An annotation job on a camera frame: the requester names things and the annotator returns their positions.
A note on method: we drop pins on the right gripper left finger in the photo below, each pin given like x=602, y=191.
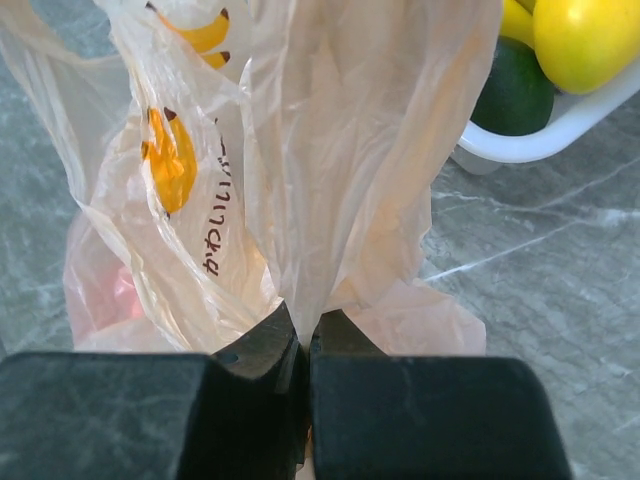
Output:
x=240, y=413

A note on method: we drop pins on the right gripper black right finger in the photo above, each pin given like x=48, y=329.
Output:
x=376, y=416

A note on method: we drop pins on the translucent orange plastic bag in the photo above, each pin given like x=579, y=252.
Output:
x=232, y=157

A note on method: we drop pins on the fake dark green avocado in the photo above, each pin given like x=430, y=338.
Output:
x=517, y=98

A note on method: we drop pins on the fake small banana bunch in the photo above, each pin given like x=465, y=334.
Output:
x=517, y=23

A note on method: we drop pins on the fake yellow mango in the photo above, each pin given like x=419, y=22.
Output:
x=582, y=45

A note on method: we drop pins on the white plastic fruit tray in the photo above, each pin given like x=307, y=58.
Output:
x=480, y=152

